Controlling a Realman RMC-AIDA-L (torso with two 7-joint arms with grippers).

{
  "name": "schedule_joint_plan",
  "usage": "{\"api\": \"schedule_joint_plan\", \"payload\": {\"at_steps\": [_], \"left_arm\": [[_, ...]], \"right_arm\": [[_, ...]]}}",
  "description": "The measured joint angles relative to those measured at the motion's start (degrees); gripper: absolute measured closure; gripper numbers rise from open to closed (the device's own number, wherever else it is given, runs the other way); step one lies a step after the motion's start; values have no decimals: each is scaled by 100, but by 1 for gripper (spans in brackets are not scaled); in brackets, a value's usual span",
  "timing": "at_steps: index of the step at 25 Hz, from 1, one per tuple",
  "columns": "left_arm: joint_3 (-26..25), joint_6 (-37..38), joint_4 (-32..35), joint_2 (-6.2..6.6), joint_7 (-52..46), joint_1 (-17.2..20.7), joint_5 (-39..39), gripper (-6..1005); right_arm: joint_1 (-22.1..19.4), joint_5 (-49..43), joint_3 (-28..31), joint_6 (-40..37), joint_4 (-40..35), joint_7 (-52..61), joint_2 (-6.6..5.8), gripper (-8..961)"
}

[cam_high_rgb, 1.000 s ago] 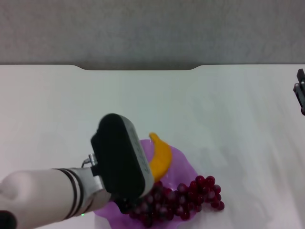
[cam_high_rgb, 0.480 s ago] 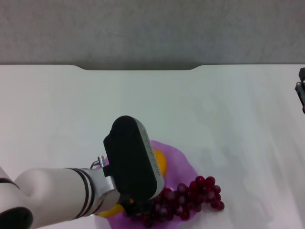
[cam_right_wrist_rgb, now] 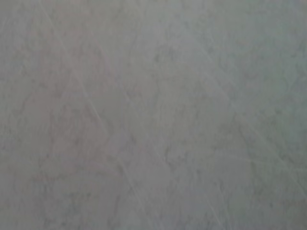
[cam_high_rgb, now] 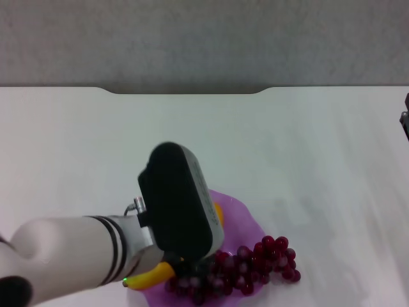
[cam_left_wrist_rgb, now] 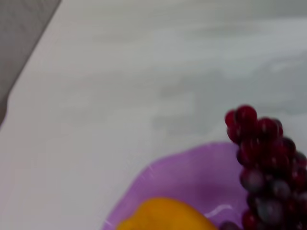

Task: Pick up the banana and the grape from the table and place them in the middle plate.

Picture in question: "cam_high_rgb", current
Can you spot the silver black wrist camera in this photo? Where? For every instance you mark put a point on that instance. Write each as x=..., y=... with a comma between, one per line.
x=179, y=201

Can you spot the dark red grape bunch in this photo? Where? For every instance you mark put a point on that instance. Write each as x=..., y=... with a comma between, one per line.
x=255, y=259

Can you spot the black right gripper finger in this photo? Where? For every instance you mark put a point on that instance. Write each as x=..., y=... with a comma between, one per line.
x=406, y=123

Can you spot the purple wavy plastic bowl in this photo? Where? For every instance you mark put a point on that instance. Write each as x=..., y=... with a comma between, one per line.
x=243, y=224

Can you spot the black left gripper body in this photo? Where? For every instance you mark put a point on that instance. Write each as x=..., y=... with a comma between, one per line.
x=191, y=260

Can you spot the yellow banana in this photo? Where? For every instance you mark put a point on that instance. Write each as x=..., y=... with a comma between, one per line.
x=153, y=275

